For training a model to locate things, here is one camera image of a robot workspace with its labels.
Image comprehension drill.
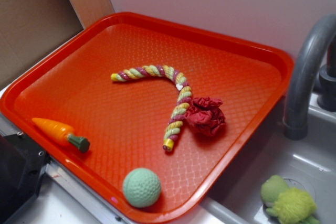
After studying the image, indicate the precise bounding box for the grey toy sink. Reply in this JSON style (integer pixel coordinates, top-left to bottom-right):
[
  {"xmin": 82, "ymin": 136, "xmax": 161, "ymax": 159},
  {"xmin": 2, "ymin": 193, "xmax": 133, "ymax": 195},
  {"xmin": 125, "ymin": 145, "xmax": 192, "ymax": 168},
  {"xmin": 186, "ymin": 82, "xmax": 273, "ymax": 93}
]
[{"xmin": 201, "ymin": 102, "xmax": 335, "ymax": 223}]

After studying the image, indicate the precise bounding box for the crumpled red cloth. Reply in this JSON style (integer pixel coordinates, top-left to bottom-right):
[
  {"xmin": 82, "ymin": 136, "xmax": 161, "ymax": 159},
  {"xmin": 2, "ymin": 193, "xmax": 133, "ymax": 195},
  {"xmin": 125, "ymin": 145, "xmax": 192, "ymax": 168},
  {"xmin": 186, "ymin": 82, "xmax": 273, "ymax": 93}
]
[{"xmin": 185, "ymin": 97, "xmax": 225, "ymax": 137}]

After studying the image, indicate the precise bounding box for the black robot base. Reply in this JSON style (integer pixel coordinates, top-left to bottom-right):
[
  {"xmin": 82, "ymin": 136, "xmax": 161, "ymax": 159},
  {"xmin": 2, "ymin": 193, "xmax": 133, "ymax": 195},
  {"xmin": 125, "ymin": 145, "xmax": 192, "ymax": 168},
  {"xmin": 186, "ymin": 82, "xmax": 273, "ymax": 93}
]
[{"xmin": 1, "ymin": 134, "xmax": 48, "ymax": 223}]

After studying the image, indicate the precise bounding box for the multicolour twisted rope toy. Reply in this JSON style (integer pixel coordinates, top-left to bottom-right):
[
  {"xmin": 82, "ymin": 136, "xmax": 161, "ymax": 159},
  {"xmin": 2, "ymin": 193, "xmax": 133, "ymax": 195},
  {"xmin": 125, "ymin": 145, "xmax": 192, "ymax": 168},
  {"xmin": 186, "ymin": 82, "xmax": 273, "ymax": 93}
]
[{"xmin": 110, "ymin": 65, "xmax": 192, "ymax": 152}]

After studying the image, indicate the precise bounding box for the orange toy carrot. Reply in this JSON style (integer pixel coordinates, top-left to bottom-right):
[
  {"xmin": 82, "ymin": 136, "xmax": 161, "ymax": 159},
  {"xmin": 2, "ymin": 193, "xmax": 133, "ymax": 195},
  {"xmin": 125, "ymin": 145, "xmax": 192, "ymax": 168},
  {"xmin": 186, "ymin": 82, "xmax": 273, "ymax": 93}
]
[{"xmin": 32, "ymin": 118, "xmax": 90, "ymax": 153}]

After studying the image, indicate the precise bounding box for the green plush toy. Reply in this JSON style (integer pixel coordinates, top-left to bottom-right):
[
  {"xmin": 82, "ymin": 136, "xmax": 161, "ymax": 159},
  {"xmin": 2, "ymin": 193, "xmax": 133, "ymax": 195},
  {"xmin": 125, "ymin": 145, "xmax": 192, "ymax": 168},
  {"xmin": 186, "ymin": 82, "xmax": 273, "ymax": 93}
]
[{"xmin": 260, "ymin": 175, "xmax": 320, "ymax": 223}]

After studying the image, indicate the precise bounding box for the orange plastic tray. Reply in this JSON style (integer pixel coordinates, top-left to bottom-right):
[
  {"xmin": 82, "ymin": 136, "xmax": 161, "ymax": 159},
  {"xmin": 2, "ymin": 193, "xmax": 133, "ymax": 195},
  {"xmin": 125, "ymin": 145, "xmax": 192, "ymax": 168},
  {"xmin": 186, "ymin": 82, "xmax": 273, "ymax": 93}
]
[{"xmin": 1, "ymin": 13, "xmax": 293, "ymax": 223}]

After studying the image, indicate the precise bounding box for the brown cardboard panel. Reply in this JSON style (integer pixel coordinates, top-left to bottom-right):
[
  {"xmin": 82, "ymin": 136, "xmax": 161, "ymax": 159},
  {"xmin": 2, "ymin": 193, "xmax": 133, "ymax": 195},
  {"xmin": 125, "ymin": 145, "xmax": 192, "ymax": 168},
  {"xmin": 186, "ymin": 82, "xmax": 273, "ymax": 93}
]
[{"xmin": 1, "ymin": 0, "xmax": 82, "ymax": 88}]

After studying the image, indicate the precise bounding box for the green dimpled ball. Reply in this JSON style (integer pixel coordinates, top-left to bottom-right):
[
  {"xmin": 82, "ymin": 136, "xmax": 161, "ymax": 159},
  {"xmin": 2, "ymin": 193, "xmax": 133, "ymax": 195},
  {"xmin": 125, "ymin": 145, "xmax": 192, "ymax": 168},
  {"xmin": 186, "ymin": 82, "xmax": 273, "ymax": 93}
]
[{"xmin": 123, "ymin": 168, "xmax": 161, "ymax": 208}]

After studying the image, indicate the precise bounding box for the grey toy faucet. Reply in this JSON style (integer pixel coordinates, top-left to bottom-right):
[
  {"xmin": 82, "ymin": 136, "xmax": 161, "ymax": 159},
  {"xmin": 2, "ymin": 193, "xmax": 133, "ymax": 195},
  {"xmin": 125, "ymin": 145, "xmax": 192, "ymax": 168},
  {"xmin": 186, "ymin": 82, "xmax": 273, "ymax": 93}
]
[{"xmin": 283, "ymin": 14, "xmax": 335, "ymax": 140}]

